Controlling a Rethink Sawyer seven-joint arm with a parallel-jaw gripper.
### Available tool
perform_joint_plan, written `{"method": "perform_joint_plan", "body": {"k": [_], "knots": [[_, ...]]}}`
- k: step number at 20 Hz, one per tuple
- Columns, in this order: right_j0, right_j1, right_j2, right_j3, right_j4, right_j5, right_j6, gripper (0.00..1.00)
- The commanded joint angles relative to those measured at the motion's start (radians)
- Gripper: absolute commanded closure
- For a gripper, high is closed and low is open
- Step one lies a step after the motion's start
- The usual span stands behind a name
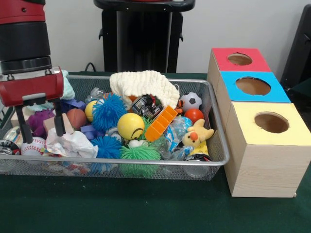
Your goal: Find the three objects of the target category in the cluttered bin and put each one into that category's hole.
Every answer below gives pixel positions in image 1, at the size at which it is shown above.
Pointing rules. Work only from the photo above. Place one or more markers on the wooden box with three holes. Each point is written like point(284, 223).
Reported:
point(264, 170)

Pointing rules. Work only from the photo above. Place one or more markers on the yellow ball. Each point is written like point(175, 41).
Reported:
point(130, 125)

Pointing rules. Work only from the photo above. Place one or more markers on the mint knitted cloth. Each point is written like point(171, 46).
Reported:
point(69, 89)

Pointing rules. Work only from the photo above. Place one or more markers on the white paper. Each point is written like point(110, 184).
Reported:
point(73, 144)

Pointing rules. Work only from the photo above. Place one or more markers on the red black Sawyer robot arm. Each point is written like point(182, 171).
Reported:
point(24, 36)

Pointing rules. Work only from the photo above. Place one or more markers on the black chair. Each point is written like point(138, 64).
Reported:
point(301, 48)

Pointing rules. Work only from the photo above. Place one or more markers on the orange plastic brick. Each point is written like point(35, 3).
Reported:
point(160, 123)

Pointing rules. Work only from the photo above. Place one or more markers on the yellow plush toy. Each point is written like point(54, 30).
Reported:
point(196, 136)

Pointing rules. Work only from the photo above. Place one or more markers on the green spiky ball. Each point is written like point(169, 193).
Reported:
point(138, 154)

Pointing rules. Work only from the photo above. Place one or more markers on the white baseball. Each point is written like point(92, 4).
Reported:
point(36, 146)

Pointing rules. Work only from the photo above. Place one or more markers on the shallow mesh bin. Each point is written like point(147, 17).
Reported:
point(145, 170)

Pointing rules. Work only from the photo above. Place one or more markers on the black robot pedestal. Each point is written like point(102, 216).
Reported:
point(145, 36)

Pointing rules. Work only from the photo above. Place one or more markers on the green covered side table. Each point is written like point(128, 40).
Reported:
point(303, 89)

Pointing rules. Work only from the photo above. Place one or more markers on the cream knitted cloth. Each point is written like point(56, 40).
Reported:
point(145, 83)

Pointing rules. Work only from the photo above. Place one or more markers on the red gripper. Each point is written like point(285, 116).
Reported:
point(31, 86)

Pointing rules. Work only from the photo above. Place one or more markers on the dark green tablecloth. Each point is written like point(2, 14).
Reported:
point(121, 208)

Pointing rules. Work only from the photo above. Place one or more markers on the black white soccer ball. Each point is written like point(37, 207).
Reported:
point(191, 102)

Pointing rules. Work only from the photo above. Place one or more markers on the blue spiky ball with eyes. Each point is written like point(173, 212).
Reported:
point(109, 112)

